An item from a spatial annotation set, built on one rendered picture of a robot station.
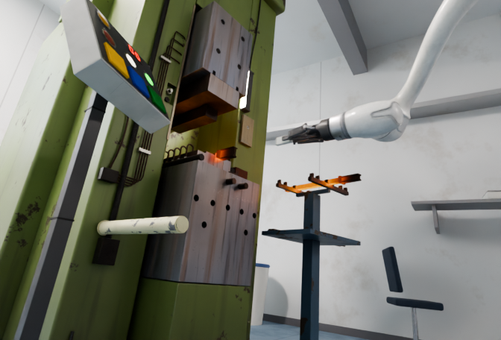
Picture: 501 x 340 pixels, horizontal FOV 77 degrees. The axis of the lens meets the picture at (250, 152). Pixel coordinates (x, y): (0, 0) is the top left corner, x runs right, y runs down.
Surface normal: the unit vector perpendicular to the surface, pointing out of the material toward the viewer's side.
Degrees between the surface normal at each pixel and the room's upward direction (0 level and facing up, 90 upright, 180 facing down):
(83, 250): 90
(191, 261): 90
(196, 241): 90
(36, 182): 90
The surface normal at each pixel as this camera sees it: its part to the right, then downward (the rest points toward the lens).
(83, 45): -0.27, -0.37
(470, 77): -0.51, -0.36
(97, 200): 0.76, -0.17
